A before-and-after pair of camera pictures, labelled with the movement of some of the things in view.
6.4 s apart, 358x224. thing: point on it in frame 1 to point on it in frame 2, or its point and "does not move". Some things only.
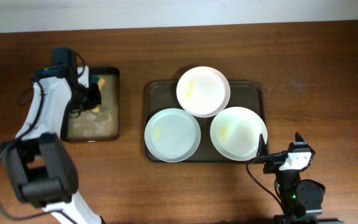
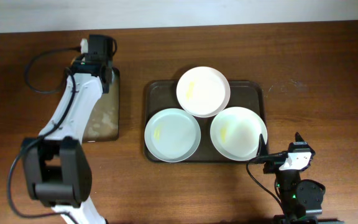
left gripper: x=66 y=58 to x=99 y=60
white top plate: x=203 y=91 does not move
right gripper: x=272 y=166 does not move
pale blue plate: x=172 y=135 does not move
